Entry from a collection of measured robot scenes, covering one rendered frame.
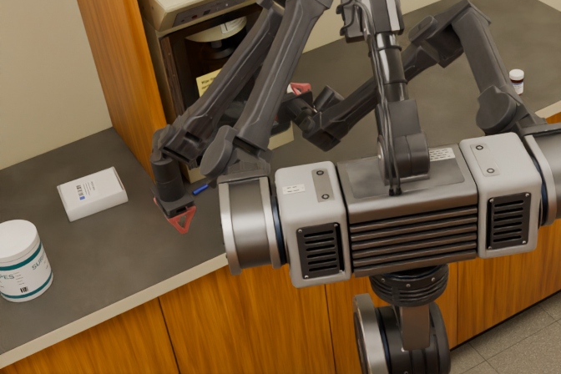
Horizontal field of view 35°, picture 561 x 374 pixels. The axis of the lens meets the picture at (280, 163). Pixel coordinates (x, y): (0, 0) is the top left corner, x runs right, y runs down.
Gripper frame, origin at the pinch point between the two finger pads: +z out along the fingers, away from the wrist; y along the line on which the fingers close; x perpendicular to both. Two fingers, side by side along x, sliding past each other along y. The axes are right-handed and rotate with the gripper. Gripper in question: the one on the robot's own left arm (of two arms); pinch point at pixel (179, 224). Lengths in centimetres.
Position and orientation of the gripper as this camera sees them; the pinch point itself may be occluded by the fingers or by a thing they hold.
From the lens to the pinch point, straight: 200.9
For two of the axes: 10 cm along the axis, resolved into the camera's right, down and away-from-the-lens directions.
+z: 1.2, 7.9, 6.1
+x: -8.7, 3.7, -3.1
